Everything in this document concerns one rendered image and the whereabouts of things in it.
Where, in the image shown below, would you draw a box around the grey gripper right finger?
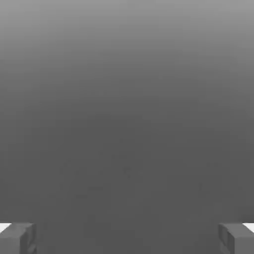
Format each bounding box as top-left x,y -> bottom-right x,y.
217,222 -> 254,254

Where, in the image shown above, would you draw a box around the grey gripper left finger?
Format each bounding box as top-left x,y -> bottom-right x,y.
0,222 -> 38,254

